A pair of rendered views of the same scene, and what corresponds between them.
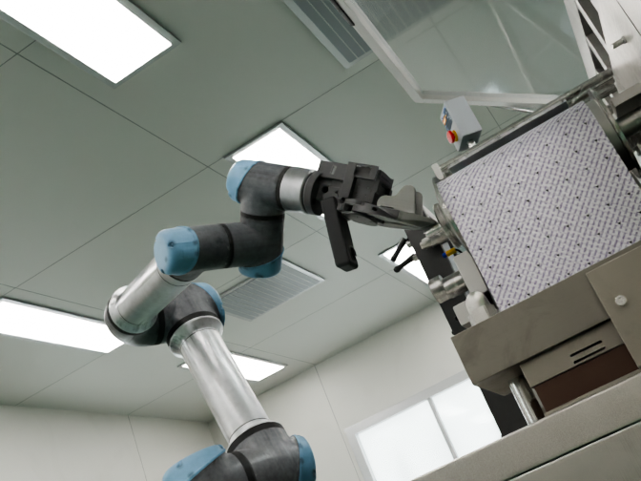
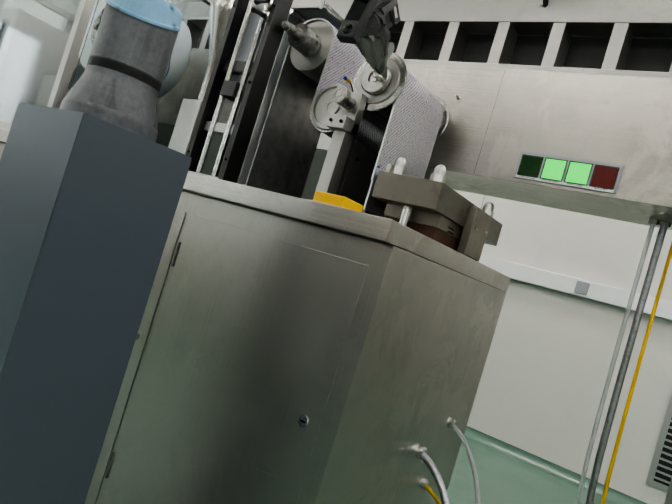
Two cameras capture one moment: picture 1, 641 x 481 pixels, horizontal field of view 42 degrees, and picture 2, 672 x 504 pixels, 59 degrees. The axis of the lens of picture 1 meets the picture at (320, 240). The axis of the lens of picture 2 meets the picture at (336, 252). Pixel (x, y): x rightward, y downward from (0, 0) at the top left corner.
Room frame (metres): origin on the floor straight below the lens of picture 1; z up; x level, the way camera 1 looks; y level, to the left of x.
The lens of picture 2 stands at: (0.71, 1.14, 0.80)
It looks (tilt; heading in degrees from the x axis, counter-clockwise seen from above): 1 degrees up; 288
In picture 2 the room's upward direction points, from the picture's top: 17 degrees clockwise
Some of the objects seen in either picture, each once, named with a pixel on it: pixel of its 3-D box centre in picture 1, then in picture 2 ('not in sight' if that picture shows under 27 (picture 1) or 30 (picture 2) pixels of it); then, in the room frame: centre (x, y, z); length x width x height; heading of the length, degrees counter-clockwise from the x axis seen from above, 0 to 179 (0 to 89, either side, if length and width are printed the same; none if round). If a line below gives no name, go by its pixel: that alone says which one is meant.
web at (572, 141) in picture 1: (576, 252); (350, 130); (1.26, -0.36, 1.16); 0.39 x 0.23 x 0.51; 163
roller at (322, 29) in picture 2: not in sight; (336, 66); (1.37, -0.40, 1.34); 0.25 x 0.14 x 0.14; 73
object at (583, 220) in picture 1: (569, 253); (405, 157); (1.08, -0.30, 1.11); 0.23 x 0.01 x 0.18; 73
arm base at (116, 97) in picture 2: not in sight; (116, 101); (1.40, 0.35, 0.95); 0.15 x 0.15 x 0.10
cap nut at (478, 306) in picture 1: (480, 308); (439, 174); (0.96, -0.14, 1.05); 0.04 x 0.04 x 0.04
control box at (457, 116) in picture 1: (457, 124); not in sight; (1.69, -0.39, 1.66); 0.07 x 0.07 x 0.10; 10
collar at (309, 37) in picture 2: not in sight; (304, 40); (1.42, -0.25, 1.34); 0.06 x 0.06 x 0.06; 73
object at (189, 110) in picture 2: not in sight; (203, 99); (1.83, -0.51, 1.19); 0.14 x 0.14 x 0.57
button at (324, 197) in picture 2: not in sight; (338, 203); (1.09, 0.07, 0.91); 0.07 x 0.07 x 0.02; 73
